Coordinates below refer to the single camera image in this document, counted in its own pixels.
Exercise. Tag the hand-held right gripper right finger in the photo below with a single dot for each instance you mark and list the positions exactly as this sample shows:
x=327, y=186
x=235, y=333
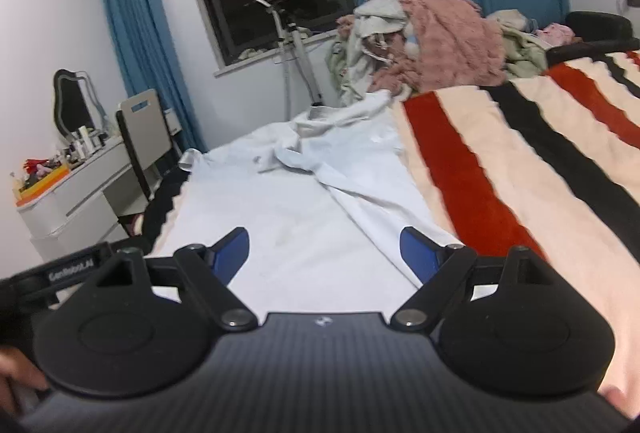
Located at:
x=420, y=253

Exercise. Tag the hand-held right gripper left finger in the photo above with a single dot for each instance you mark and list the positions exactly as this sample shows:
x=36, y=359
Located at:
x=232, y=253

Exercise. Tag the white t-shirt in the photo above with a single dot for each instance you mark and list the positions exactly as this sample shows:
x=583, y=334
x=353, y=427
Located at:
x=280, y=213

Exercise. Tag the person's left hand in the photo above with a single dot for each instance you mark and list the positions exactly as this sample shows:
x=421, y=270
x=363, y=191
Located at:
x=20, y=368

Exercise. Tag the white dressing table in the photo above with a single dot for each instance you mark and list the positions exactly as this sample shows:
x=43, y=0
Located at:
x=75, y=198

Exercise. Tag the orange tray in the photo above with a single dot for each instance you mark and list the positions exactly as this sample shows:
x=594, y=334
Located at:
x=42, y=180

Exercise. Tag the group of cosmetic bottles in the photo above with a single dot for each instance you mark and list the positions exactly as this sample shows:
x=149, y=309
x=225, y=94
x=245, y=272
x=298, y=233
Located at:
x=85, y=140

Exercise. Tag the red black cream striped blanket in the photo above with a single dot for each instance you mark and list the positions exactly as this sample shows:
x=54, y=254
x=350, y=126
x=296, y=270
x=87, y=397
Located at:
x=550, y=163

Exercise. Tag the wavy black-framed mirror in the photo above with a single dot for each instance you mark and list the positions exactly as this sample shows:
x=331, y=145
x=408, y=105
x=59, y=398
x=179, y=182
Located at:
x=72, y=105

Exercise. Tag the pale green patterned blanket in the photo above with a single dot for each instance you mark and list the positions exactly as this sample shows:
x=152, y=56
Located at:
x=345, y=73

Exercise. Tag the beige cloth on windowsill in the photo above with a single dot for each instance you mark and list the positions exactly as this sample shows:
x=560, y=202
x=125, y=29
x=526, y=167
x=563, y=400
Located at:
x=255, y=52

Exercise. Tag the pink fluffy blanket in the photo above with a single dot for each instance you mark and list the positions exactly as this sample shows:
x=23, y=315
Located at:
x=450, y=38

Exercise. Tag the pale green towel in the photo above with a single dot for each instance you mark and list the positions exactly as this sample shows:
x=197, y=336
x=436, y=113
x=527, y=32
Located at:
x=520, y=43

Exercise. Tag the small pink garment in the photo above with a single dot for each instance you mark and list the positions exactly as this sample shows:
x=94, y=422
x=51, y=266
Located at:
x=555, y=33

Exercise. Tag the black armchair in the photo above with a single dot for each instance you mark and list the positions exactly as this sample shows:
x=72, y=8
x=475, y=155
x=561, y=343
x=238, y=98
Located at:
x=595, y=33

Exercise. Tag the white chair with black frame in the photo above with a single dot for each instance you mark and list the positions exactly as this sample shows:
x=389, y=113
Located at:
x=145, y=123

